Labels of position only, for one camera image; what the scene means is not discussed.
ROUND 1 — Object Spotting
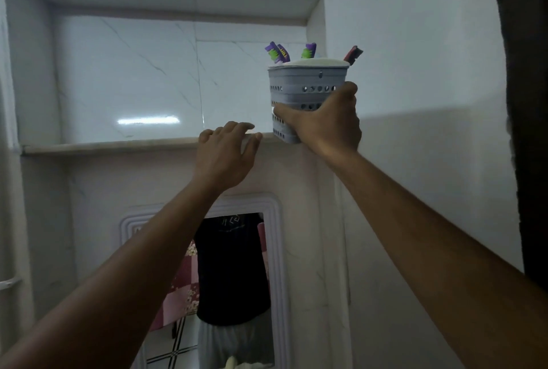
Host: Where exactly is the grey perforated toothbrush holder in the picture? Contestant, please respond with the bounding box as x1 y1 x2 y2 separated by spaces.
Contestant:
268 61 349 145

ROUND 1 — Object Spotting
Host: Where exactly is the white framed wall mirror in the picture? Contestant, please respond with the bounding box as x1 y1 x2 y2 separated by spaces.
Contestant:
119 193 293 369

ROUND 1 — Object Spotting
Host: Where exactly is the dark wooden door frame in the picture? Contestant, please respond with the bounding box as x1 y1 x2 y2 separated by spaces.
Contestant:
496 0 548 293

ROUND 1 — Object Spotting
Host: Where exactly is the person's right forearm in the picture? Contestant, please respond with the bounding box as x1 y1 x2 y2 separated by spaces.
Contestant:
319 148 548 369

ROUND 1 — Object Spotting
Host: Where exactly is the white holder lid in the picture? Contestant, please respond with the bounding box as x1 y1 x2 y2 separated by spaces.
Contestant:
280 59 350 69

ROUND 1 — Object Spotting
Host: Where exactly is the person's left hand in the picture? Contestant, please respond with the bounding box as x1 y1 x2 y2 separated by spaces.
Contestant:
192 121 263 194

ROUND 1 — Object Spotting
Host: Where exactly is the person's right hand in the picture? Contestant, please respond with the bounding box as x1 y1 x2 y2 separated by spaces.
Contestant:
273 81 363 165

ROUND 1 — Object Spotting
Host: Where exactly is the person's left forearm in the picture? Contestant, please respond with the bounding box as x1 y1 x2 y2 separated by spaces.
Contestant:
0 176 235 369

